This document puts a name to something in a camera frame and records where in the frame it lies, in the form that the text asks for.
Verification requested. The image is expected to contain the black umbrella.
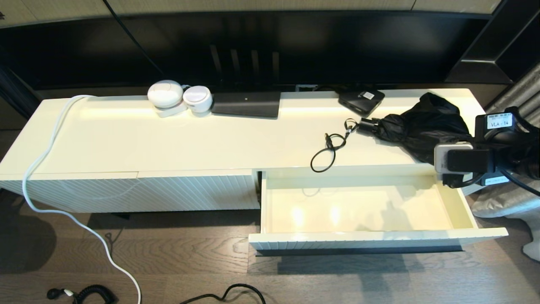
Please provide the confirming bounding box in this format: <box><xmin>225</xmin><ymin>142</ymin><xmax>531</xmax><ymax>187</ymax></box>
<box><xmin>344</xmin><ymin>92</ymin><xmax>474</xmax><ymax>165</ymax></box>

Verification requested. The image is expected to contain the white fluted drawer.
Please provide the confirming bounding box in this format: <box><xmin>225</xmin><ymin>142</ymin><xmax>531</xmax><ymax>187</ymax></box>
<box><xmin>248</xmin><ymin>169</ymin><xmax>509</xmax><ymax>257</ymax></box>

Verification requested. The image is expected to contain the short black looped cable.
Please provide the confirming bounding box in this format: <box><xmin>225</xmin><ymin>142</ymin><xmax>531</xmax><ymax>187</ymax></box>
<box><xmin>310</xmin><ymin>132</ymin><xmax>347</xmax><ymax>173</ymax></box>

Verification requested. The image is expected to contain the white long TV cabinet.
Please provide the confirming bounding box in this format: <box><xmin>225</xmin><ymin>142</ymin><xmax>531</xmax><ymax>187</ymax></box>
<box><xmin>0</xmin><ymin>88</ymin><xmax>520</xmax><ymax>212</ymax></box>

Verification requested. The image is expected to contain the black set-top box white label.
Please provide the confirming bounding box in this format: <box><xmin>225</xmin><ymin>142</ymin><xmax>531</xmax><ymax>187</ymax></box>
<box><xmin>338</xmin><ymin>88</ymin><xmax>385</xmax><ymax>117</ymax></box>

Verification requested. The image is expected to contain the black television screen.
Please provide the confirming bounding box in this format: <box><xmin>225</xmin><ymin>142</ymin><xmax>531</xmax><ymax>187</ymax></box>
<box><xmin>0</xmin><ymin>9</ymin><xmax>492</xmax><ymax>91</ymax></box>

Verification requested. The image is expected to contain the black flat router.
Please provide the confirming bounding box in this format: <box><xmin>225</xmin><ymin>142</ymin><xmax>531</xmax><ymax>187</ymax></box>
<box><xmin>211</xmin><ymin>91</ymin><xmax>281</xmax><ymax>119</ymax></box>

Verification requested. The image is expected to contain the small white round device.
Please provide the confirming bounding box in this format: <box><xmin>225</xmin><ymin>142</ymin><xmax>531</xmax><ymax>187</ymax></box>
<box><xmin>183</xmin><ymin>86</ymin><xmax>213</xmax><ymax>114</ymax></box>

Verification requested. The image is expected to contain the white flat device base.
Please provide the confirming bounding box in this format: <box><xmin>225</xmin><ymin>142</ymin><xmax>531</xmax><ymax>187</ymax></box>
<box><xmin>154</xmin><ymin>103</ymin><xmax>189</xmax><ymax>118</ymax></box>

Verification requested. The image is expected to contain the large white round device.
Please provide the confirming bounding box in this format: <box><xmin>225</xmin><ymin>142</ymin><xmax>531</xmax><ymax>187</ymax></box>
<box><xmin>147</xmin><ymin>80</ymin><xmax>185</xmax><ymax>108</ymax></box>

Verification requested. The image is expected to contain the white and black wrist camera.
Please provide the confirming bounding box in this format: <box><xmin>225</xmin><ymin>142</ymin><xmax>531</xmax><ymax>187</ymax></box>
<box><xmin>434</xmin><ymin>142</ymin><xmax>493</xmax><ymax>188</ymax></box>

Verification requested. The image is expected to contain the black wall shelf unit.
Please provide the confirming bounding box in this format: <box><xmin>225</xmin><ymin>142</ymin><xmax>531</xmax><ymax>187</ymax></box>
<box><xmin>443</xmin><ymin>0</ymin><xmax>540</xmax><ymax>85</ymax></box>

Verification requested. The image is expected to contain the black floor cable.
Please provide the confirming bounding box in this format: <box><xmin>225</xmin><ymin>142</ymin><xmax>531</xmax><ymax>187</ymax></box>
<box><xmin>179</xmin><ymin>283</ymin><xmax>266</xmax><ymax>304</ymax></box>

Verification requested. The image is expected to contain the thin black wall cable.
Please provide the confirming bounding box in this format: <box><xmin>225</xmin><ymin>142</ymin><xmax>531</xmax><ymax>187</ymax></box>
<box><xmin>103</xmin><ymin>0</ymin><xmax>167</xmax><ymax>79</ymax></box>

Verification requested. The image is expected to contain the black coiled cable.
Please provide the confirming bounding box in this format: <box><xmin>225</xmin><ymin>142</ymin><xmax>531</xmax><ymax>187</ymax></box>
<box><xmin>47</xmin><ymin>284</ymin><xmax>118</xmax><ymax>304</ymax></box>

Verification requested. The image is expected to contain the white power cable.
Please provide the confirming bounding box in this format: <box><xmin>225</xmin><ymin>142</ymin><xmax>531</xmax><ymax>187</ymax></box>
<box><xmin>22</xmin><ymin>95</ymin><xmax>142</xmax><ymax>304</ymax></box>

